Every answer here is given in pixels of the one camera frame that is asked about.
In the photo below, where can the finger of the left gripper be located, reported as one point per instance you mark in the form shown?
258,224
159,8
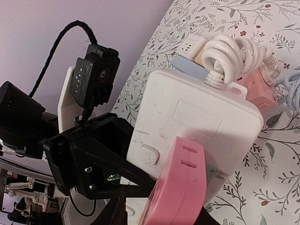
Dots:
101,171

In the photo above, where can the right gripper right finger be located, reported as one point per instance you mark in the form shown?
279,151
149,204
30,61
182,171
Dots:
205,218

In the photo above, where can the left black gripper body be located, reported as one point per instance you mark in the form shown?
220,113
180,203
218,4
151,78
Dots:
106,129

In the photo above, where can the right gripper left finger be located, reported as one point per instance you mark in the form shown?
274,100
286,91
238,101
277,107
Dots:
114,212

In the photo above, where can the pink plug adapter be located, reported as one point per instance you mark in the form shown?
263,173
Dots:
179,193

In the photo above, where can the white long power strip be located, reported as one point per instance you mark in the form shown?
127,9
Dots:
212,112

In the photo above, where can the beige cube adapter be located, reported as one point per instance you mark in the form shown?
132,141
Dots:
198,58

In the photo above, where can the white cube adapter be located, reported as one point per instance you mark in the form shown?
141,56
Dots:
191,46

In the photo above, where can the pink cube adapter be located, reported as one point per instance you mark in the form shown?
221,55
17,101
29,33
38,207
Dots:
259,92

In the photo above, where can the blue power strip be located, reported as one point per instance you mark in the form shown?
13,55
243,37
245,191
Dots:
189,67

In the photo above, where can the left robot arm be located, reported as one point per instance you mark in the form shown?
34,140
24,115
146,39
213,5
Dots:
24,123

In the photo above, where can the floral tablecloth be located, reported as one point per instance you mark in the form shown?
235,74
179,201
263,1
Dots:
264,188

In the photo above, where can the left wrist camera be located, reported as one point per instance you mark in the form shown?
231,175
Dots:
87,85

